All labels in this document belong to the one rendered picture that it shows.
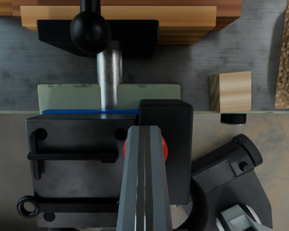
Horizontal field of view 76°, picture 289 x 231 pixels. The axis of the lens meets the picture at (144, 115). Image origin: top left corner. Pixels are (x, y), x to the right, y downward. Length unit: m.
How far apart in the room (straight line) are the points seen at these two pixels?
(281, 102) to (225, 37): 0.11
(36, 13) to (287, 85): 0.28
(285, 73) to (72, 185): 0.27
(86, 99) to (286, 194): 1.58
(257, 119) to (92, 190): 1.26
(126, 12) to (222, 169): 1.04
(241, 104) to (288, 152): 1.31
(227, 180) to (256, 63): 0.96
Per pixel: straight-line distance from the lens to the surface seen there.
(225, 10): 0.21
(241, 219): 1.11
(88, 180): 0.17
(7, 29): 0.30
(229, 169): 1.16
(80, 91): 0.19
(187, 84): 0.24
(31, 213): 0.19
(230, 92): 0.23
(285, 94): 0.29
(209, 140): 1.27
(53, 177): 0.17
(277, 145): 1.48
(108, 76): 0.18
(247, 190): 1.29
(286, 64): 0.29
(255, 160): 1.19
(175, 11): 0.17
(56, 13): 0.19
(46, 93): 0.20
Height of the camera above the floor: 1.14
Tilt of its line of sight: 80 degrees down
